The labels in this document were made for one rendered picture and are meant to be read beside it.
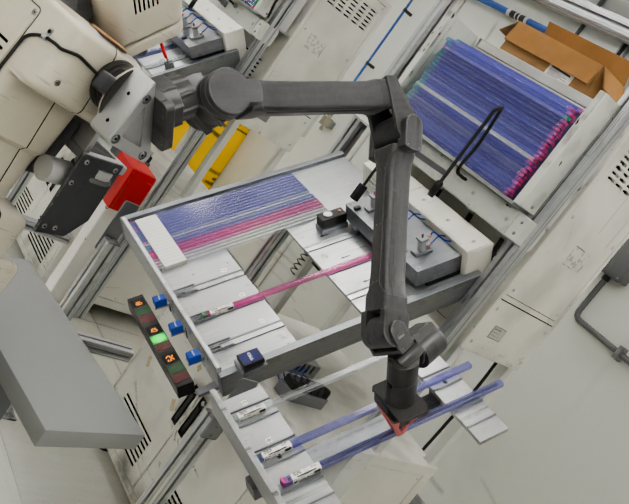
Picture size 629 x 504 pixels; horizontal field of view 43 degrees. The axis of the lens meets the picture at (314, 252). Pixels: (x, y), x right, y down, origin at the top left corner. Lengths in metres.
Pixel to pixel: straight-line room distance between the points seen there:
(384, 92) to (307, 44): 1.73
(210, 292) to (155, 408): 0.57
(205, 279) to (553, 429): 1.88
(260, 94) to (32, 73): 0.35
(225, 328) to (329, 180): 0.68
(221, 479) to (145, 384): 0.48
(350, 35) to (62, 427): 2.19
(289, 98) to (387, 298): 0.38
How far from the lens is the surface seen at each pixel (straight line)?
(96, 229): 2.72
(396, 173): 1.49
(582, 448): 3.44
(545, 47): 2.62
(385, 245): 1.45
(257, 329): 1.89
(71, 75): 1.27
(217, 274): 2.06
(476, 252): 2.02
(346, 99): 1.46
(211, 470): 2.23
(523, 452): 3.54
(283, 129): 3.33
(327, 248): 2.12
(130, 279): 3.40
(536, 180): 1.98
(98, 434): 1.60
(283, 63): 3.21
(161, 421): 2.43
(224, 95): 1.29
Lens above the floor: 1.40
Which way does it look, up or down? 11 degrees down
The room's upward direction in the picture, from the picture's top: 36 degrees clockwise
